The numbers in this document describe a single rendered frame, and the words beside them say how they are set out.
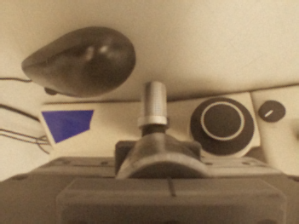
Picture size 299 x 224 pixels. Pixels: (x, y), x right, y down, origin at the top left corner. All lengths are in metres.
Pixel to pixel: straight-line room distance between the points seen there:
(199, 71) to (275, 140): 0.11
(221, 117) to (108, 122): 0.14
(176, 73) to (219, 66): 0.04
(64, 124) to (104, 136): 0.07
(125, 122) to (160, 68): 0.09
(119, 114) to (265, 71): 0.18
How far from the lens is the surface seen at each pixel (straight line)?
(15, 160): 0.69
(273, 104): 0.22
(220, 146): 0.18
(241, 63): 0.18
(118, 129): 0.22
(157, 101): 0.15
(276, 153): 0.22
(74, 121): 0.25
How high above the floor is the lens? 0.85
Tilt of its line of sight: 21 degrees down
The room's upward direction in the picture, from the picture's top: 180 degrees counter-clockwise
